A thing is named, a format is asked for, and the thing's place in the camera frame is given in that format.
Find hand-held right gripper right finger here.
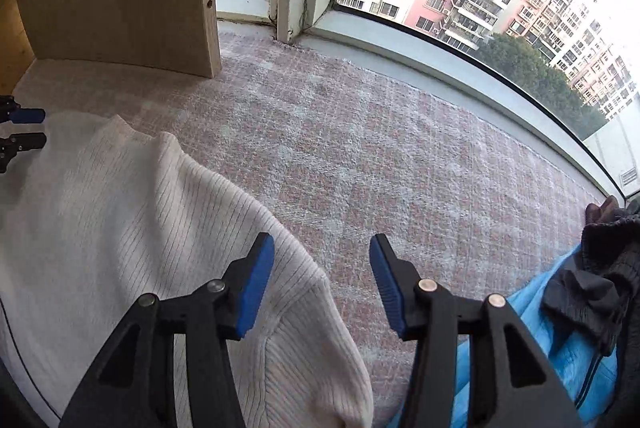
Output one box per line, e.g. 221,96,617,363
370,234,583,428

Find green trees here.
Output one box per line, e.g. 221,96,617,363
472,32,608,141

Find black garment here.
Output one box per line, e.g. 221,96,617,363
542,200,640,356

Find light blue jacket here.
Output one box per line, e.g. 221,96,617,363
387,243,621,428

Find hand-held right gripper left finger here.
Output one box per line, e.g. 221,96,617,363
59,233,275,428

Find pink plaid blanket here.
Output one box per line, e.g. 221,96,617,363
15,32,608,428

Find black drawstring cord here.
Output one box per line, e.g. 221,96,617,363
575,348,603,409

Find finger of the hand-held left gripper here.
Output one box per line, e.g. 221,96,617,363
0,95,47,126
0,133,47,173

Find brown cloth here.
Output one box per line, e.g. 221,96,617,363
585,195,621,223

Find white ribbed knit sweater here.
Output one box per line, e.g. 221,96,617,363
0,113,375,428

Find pine plank board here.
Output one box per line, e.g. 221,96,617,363
0,0,36,93

